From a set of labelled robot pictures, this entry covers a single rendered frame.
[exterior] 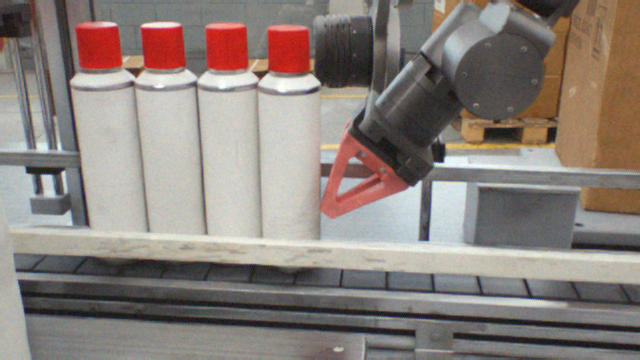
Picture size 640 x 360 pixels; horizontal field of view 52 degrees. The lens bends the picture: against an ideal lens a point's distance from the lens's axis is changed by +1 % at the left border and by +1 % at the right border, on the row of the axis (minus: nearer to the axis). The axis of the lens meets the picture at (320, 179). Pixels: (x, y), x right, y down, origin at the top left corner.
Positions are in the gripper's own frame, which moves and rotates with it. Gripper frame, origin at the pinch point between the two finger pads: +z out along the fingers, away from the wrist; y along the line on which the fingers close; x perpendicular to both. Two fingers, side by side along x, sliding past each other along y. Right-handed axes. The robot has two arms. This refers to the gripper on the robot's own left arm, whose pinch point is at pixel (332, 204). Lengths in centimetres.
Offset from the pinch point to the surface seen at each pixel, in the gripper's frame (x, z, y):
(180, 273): -6.6, 12.3, 3.4
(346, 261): 3.3, 1.7, 4.1
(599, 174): 16.2, -16.0, -2.9
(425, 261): 8.1, -2.5, 4.2
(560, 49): 99, -39, -337
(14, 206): -26.9, 33.8, -20.7
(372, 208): 8.5, 5.8, -24.5
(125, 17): -161, 167, -526
